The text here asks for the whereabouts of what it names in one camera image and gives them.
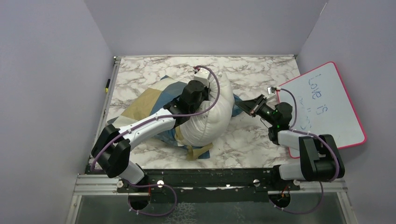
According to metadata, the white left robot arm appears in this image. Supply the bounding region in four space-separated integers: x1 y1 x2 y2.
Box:
91 80 209 192

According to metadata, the white pillow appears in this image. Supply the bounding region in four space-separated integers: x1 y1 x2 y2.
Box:
175 73 234 147

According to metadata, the blue yellow patchwork pillowcase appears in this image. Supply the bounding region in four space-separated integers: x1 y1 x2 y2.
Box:
107 76 243 161

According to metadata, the aluminium front rail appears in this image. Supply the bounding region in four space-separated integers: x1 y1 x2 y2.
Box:
73 175 348 196

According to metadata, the aluminium table edge rail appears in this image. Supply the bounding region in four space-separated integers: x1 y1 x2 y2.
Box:
88 56 122 166

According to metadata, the pink framed whiteboard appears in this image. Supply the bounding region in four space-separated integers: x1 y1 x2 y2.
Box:
277 62 367 149

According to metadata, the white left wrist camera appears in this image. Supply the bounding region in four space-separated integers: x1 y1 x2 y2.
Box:
193 67 211 88

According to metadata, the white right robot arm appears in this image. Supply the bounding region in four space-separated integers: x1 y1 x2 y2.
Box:
235 95 345 190

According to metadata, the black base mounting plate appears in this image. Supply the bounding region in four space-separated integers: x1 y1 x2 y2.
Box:
85 164 335 205

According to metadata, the yellow black marker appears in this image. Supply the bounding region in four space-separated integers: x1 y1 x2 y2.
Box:
105 79 111 93

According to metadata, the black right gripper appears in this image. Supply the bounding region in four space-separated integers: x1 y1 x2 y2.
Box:
236 93 278 126

